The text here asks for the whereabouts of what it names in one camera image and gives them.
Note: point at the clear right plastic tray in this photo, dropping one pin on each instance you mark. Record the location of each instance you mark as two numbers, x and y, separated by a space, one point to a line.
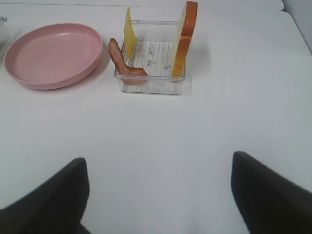
152 52

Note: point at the clear plastic tray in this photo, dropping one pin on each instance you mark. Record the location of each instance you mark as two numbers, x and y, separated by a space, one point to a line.
7 32
152 52

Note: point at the clear left plastic tray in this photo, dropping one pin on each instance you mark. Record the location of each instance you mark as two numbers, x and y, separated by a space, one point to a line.
7 32

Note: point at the tray bread slice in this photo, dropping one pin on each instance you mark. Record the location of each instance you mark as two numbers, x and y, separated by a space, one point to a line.
184 34

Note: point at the yellow cheese slice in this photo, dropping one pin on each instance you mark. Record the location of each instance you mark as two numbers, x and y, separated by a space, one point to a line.
130 39

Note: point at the pink round plate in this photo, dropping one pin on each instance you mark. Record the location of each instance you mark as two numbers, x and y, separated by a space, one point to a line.
54 56

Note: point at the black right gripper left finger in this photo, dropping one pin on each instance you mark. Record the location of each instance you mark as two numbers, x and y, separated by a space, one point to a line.
55 207

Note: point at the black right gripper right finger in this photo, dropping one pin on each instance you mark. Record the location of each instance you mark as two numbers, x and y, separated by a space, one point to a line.
268 202

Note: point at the tray bacon strip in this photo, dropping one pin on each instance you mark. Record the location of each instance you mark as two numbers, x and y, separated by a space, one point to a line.
118 59

